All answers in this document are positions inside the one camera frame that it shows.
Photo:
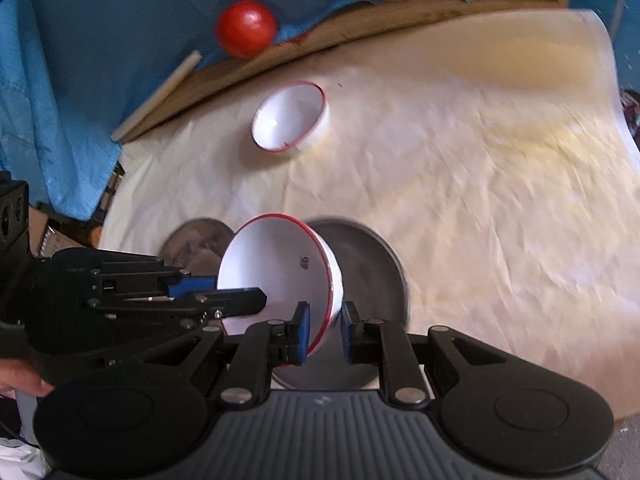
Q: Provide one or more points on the red tomato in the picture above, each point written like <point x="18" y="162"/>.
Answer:
<point x="245" y="27"/>

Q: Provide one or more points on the cream table cover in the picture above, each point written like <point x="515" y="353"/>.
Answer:
<point x="500" y="210"/>

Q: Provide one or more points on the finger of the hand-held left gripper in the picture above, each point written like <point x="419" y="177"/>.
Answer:
<point x="240" y="302"/>
<point x="192" y="286"/>

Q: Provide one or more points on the light blue shirt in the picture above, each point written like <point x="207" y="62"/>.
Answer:
<point x="100" y="60"/>

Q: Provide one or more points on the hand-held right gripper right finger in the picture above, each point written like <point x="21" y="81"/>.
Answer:
<point x="349" y="339"/>

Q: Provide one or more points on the steel bowl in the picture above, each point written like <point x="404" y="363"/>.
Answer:
<point x="197" y="242"/>

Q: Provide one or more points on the white bowl with red label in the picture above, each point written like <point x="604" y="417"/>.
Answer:
<point x="270" y="265"/>

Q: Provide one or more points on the wooden shelf board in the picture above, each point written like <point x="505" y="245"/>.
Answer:
<point x="350" y="25"/>

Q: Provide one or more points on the black crate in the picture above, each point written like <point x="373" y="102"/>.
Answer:
<point x="112" y="185"/>

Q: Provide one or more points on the cream rolling pin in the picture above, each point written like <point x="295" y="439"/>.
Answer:
<point x="155" y="97"/>

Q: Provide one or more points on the white cloth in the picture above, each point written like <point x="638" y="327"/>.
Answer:
<point x="20" y="460"/>

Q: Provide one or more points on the white bowl with red rim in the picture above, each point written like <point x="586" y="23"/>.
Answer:
<point x="287" y="120"/>

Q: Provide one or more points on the large steel plate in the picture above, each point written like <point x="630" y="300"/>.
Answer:
<point x="370" y="280"/>

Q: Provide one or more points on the red patterned cloth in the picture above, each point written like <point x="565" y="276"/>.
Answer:
<point x="631" y="115"/>

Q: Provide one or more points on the blue dotted cloth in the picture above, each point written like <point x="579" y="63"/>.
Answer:
<point x="600" y="0"/>

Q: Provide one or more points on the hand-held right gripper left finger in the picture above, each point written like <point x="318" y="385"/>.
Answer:
<point x="302" y="334"/>

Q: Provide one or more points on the person's left hand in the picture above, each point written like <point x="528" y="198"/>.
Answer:
<point x="20" y="377"/>

